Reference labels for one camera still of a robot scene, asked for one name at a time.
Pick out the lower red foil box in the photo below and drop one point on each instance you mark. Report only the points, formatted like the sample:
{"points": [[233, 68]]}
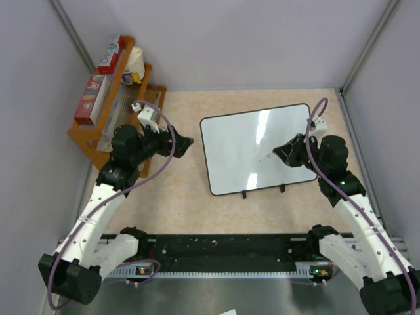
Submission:
{"points": [[88, 109]]}

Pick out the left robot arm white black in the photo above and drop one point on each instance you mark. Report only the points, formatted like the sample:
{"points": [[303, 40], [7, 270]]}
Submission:
{"points": [[77, 268]]}

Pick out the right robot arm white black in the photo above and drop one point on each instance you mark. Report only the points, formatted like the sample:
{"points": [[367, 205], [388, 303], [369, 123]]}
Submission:
{"points": [[386, 281]]}

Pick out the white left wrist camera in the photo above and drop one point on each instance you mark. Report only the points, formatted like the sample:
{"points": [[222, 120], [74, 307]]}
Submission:
{"points": [[147, 116]]}

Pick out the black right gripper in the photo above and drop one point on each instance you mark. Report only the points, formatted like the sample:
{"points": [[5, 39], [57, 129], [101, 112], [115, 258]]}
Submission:
{"points": [[289, 153]]}

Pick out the white paper sheet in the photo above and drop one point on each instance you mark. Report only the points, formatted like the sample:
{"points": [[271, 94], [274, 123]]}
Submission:
{"points": [[229, 312]]}

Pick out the orange wooden shelf rack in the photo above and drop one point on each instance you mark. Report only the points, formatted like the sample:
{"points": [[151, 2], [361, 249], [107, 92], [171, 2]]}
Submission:
{"points": [[116, 108]]}

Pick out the white whiteboard black frame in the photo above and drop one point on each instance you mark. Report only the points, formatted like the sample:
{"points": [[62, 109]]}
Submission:
{"points": [[233, 144]]}

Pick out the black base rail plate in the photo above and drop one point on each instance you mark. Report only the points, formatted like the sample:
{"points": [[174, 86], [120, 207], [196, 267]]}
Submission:
{"points": [[226, 252]]}

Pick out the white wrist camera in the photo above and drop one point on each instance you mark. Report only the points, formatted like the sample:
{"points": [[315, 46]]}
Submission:
{"points": [[318, 127], [147, 116]]}

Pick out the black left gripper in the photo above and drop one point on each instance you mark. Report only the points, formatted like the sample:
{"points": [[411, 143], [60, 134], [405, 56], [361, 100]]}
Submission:
{"points": [[163, 138]]}

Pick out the upper red white box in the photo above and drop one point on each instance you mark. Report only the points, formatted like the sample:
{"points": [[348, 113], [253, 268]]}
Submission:
{"points": [[110, 56]]}

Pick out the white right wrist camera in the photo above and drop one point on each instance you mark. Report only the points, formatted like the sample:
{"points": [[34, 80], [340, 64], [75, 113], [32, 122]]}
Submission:
{"points": [[318, 127]]}

